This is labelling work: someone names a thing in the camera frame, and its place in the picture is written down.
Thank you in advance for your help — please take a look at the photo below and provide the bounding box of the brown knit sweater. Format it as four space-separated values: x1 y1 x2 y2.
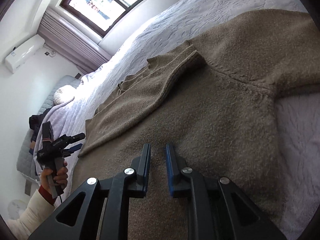
72 9 319 239

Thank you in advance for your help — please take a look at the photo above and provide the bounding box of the white sleeved left forearm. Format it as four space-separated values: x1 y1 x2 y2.
5 185 56 239

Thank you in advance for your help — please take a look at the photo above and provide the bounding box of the dark clothes pile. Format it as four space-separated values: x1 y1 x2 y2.
29 108 51 154

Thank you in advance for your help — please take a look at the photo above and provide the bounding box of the person's left hand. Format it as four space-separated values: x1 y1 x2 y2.
41 161 68 193

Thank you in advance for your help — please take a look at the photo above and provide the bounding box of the white round pillow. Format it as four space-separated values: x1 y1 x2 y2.
53 85 76 105

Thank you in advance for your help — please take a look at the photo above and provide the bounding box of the mauve pleated curtain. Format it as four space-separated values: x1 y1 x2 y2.
37 8 111 74

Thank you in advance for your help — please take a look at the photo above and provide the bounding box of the white wall air conditioner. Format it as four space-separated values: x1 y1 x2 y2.
4 34 45 74

